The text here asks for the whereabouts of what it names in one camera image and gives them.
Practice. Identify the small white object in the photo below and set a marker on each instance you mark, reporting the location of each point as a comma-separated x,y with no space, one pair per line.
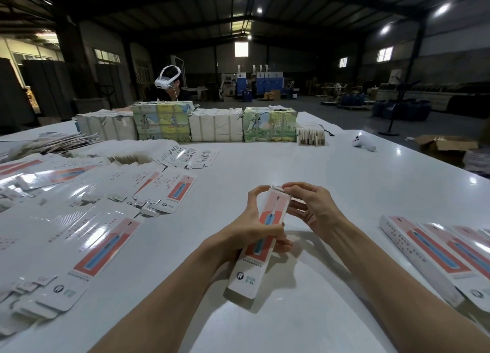
364,142

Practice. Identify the person's right hand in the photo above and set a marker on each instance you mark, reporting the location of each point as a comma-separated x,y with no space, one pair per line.
320,210

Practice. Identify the double wall window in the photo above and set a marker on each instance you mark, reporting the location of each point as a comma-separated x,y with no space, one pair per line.
384,54

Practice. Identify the green printed carton bundle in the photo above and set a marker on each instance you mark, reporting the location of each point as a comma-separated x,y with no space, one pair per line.
269,125

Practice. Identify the small black tool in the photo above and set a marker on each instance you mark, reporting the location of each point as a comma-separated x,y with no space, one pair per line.
328,131

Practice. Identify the dark grey cabinet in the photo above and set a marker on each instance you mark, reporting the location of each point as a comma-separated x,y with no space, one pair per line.
47,87

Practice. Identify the grey crate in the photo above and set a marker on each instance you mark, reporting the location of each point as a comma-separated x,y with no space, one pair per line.
90,105

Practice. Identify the row of white cartons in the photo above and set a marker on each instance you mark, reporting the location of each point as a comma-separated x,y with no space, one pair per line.
216,125
106,125

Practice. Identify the square bright window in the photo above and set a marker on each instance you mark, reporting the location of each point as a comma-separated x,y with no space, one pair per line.
241,49

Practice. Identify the red white carton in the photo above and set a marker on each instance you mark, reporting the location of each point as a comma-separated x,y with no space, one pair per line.
249,276

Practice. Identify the person's left hand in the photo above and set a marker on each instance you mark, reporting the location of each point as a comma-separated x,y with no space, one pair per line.
249,228

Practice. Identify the pile of carton blanks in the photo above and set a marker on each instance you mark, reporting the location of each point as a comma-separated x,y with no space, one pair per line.
73,219

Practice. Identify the blue machine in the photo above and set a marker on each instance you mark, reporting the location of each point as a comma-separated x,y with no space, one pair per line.
266,85

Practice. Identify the white plastic bags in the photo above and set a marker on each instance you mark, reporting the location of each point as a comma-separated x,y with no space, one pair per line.
476,162

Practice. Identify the person's right forearm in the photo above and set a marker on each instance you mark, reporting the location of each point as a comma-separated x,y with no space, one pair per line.
410,295

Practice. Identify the small beige card stack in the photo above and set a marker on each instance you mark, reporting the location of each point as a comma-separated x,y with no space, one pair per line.
311,137

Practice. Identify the green yellow carton bundle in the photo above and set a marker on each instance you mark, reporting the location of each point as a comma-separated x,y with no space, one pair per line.
162,122

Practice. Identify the pile of grey flat sheets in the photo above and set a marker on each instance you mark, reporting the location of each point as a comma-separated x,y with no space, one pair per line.
46,144

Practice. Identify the person's left forearm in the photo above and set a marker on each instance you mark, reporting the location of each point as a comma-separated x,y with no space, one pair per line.
165,307

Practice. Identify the small wall window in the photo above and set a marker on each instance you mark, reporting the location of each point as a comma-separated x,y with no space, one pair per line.
343,62

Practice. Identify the open cardboard box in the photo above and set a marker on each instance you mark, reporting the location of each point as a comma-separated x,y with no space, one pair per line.
448,148

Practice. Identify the white headset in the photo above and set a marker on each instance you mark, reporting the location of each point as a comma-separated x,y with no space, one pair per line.
167,79

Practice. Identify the black floor stand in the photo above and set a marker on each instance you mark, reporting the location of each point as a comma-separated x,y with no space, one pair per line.
400,108

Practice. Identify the blue bins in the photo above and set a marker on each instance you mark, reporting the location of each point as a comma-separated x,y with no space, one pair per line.
402,110

